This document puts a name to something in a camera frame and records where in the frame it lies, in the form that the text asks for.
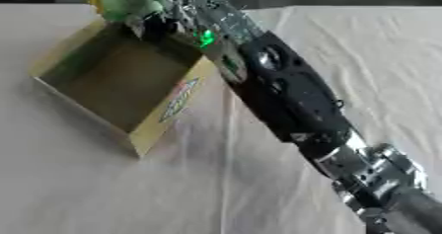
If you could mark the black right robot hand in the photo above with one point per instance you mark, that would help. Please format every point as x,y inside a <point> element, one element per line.
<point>156,26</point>

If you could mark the tan cardboard box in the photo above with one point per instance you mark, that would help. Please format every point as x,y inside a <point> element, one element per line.
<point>121,80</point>

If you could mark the green soft toy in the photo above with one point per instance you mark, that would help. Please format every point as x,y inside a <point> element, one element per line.
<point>119,0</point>

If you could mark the silver and black right robot arm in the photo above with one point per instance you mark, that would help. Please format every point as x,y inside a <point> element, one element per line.
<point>293,93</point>

